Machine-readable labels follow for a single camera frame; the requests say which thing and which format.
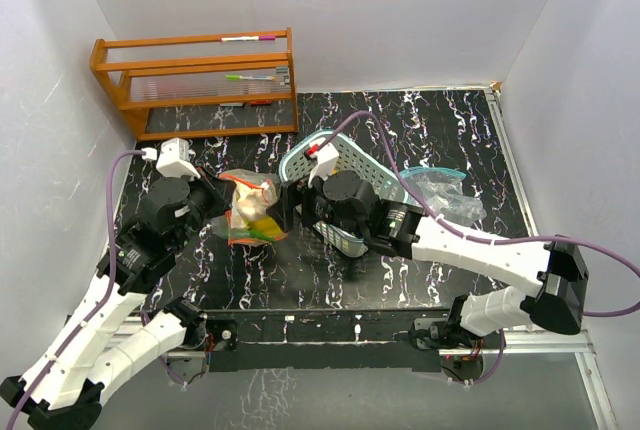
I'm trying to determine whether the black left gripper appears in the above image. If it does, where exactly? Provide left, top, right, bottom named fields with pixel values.
left=171, top=163, right=237, bottom=252

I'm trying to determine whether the white garlic bulb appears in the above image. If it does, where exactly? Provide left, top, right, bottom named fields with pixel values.
left=231, top=181, right=272, bottom=222

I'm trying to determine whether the light green plastic basket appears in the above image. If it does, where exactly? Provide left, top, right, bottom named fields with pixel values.
left=278, top=129, right=406, bottom=257

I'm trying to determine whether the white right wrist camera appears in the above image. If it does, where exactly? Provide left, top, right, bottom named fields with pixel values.
left=305, top=140, right=339, bottom=188

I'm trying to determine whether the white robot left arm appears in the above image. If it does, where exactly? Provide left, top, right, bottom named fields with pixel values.
left=1, top=168, right=235, bottom=429

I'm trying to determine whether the yellow banana bunch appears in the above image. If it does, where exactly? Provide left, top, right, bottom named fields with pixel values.
left=241, top=216, right=287, bottom=244

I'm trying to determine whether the green pen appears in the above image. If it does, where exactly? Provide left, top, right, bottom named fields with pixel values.
left=225, top=74, right=276, bottom=82

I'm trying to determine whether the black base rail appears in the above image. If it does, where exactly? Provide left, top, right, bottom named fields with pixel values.
left=206, top=309, right=446, bottom=373

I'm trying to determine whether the orange wooden shelf rack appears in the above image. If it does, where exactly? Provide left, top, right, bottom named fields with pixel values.
left=89, top=28, right=299, bottom=142

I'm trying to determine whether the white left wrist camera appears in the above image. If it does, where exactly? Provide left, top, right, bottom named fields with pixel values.
left=156, top=137, right=200, bottom=180

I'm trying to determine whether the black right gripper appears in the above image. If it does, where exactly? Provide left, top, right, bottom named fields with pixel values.
left=267, top=164, right=366, bottom=240

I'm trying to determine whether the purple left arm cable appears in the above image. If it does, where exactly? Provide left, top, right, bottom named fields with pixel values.
left=4, top=149, right=159, bottom=430

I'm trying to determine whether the small grey box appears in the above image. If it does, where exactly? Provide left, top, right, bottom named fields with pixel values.
left=275, top=66, right=291, bottom=86

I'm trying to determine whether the pink white pen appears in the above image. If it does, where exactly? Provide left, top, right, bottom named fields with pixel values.
left=220, top=35, right=277, bottom=43

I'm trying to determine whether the clear bag blue zipper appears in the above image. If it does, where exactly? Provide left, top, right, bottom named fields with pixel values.
left=400, top=167, right=487, bottom=227

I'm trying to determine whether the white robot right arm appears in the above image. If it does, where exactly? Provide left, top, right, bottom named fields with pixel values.
left=266, top=171, right=588, bottom=349

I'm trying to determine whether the clear bag orange zipper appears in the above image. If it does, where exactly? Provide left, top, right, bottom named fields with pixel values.
left=210, top=169, right=287, bottom=246

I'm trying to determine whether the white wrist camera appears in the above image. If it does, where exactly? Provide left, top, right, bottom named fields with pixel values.
left=305, top=140, right=339, bottom=188
left=156, top=137, right=200, bottom=180

